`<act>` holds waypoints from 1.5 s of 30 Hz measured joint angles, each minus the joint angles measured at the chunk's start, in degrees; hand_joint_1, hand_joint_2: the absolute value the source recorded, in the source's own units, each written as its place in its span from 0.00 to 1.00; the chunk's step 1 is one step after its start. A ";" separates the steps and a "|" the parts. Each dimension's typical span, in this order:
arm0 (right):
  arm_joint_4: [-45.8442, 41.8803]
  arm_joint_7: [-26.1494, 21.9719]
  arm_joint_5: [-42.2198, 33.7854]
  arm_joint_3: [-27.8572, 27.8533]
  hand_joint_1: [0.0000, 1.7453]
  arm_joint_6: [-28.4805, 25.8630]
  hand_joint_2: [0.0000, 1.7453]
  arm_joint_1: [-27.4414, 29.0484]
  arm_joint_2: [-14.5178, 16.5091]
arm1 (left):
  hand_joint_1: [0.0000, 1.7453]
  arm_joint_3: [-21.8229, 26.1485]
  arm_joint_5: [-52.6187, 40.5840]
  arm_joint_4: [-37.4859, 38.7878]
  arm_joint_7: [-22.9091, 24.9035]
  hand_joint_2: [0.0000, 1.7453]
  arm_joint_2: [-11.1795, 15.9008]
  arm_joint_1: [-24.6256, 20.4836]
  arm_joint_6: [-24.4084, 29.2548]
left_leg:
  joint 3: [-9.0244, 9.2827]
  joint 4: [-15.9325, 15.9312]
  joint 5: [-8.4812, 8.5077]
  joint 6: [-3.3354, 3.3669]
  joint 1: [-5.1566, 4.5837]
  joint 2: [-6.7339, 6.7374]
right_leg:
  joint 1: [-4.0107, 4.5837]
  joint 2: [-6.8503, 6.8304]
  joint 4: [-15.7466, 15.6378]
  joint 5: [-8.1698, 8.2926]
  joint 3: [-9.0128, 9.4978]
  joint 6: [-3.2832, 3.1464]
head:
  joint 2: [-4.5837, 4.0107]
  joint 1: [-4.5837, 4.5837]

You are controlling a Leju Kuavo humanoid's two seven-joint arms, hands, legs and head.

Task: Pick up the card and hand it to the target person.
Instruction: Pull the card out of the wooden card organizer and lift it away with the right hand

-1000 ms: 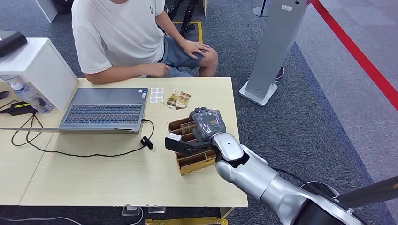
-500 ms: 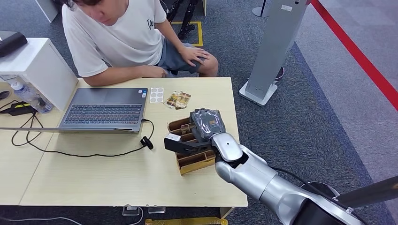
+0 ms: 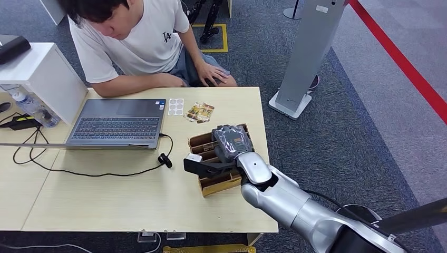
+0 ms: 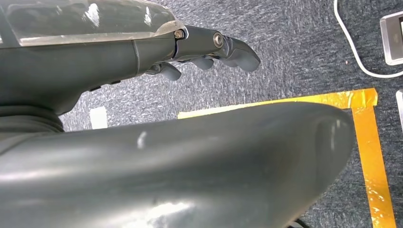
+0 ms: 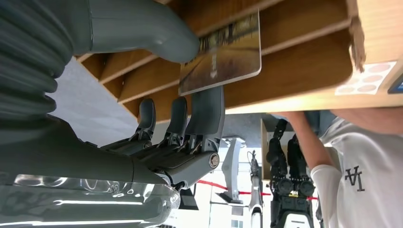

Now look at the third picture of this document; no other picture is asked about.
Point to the person's left hand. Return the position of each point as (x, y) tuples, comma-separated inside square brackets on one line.
[(209, 73)]

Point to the person's right hand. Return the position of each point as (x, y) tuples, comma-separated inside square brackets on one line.
[(173, 81)]

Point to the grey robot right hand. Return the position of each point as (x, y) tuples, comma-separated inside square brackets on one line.
[(230, 143)]

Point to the person's left forearm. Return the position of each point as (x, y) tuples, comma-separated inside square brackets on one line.
[(193, 49)]

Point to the person's right forearm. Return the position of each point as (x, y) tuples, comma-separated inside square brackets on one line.
[(129, 85)]

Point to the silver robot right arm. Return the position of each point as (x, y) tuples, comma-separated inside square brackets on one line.
[(290, 206)]

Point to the wooden slotted card rack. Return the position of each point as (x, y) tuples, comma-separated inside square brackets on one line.
[(216, 187)]

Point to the person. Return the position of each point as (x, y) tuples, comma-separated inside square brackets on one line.
[(139, 42)]

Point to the white round sticker sheet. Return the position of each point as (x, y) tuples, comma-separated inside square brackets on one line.
[(175, 107)]

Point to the black tripod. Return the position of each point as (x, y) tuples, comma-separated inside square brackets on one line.
[(211, 24)]

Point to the grey laptop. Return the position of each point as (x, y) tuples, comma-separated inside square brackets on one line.
[(115, 131)]

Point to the wooden table leg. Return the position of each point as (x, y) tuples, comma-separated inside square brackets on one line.
[(254, 239)]

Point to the grey kiosk stand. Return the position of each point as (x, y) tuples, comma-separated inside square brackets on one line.
[(307, 52)]

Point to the stanchion with flat round base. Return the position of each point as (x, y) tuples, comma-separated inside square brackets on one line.
[(291, 14)]

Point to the dark round base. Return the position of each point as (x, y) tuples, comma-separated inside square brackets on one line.
[(314, 83)]

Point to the yellow flat object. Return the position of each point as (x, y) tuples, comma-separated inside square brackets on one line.
[(209, 249)]

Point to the white box cabinet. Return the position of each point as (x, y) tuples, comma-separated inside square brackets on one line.
[(52, 80)]

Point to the clear plastic water bottle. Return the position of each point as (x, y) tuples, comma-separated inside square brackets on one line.
[(35, 108)]

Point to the white furniture panel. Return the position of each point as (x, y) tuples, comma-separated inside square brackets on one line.
[(50, 10)]

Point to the black power adapter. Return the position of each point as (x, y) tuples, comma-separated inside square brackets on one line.
[(21, 123)]

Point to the black flat device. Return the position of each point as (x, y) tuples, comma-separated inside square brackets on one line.
[(12, 49)]

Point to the black round object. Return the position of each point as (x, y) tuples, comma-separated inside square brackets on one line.
[(5, 107)]

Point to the red barrier strip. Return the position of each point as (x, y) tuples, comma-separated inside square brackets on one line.
[(401, 63)]

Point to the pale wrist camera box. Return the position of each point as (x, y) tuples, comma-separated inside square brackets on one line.
[(202, 167)]

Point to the clear acrylic bracket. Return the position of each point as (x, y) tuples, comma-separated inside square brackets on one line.
[(175, 236), (146, 238)]

